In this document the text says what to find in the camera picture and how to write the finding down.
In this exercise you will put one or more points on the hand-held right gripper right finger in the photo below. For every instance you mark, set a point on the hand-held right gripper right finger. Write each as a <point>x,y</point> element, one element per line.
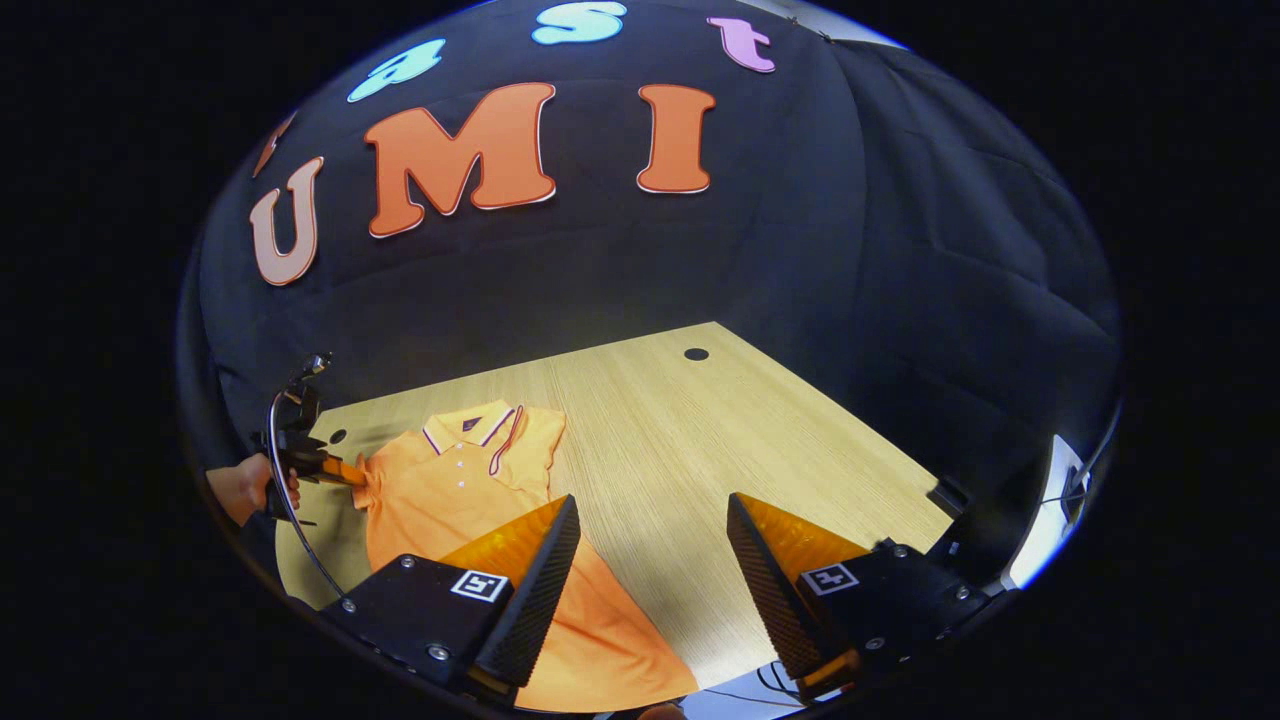
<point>775,600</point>

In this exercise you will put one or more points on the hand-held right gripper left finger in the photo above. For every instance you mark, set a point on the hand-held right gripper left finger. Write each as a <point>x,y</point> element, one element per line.
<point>535,600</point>

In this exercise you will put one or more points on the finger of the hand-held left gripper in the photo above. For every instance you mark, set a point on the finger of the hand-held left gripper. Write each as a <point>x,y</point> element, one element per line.
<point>345,470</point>

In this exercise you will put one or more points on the orange collared T-shirt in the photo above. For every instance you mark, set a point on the orange collared T-shirt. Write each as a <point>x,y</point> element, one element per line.
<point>440,500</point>

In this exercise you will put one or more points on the dark table corner fixture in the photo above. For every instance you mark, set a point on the dark table corner fixture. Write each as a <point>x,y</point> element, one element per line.
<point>950,497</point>

